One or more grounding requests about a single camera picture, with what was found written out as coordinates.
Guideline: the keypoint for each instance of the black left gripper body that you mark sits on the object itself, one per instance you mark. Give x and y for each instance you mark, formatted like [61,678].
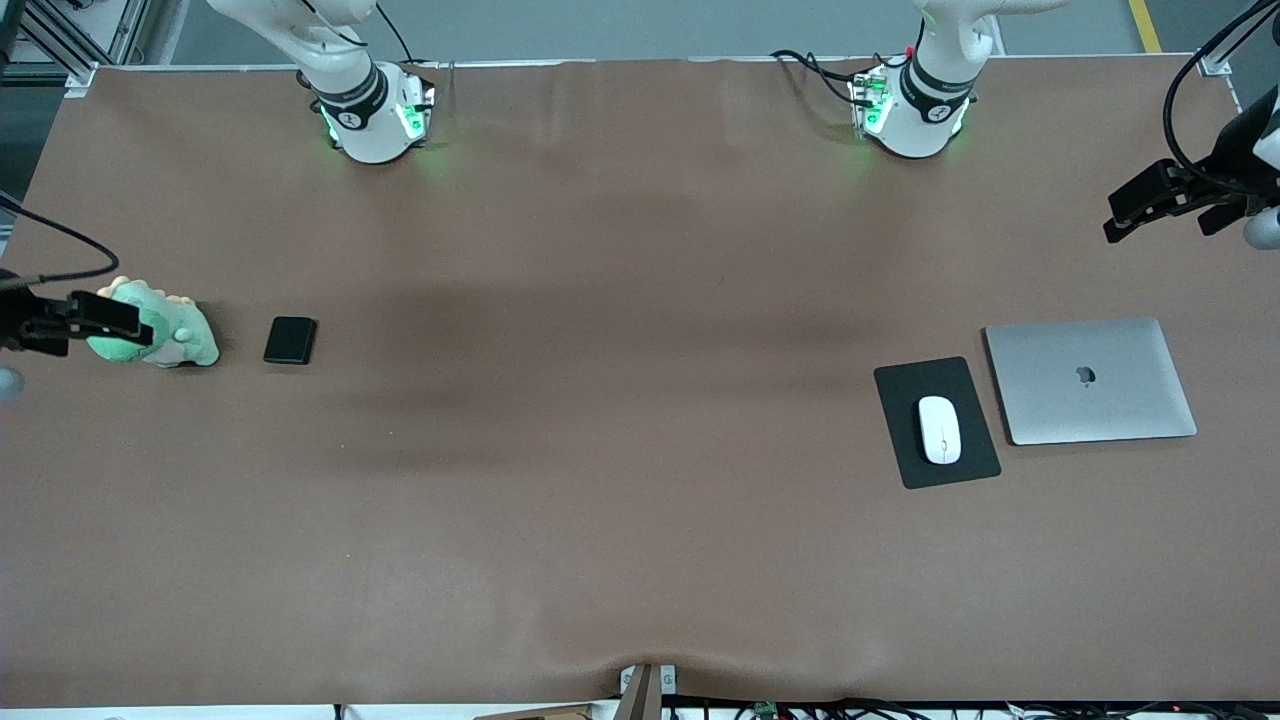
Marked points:
[1226,167]

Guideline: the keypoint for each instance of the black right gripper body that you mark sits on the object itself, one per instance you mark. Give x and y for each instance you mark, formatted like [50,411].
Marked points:
[18,318]

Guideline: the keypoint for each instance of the white computer mouse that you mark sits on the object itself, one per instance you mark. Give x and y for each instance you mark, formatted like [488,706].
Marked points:
[940,430]

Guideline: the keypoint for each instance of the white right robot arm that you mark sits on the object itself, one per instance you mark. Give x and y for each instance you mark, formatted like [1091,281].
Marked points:
[370,120]

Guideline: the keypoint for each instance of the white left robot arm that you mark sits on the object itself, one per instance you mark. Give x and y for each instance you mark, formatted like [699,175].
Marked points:
[915,115]

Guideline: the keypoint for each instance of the black mouse pad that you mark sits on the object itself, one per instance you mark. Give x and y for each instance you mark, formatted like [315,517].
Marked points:
[900,400]

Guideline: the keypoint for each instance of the green dinosaur plush toy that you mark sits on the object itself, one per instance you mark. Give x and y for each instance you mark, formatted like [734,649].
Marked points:
[185,335]

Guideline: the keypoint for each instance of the silver laptop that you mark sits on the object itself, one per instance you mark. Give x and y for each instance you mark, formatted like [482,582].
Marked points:
[1090,395]

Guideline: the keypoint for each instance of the brown table cover mat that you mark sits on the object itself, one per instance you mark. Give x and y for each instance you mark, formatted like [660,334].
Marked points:
[640,550]

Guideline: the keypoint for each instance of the aluminium frame profile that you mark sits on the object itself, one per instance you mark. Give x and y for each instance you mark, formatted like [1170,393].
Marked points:
[60,40]
[1215,62]

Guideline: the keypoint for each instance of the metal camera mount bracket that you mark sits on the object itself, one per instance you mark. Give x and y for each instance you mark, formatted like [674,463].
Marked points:
[648,690]

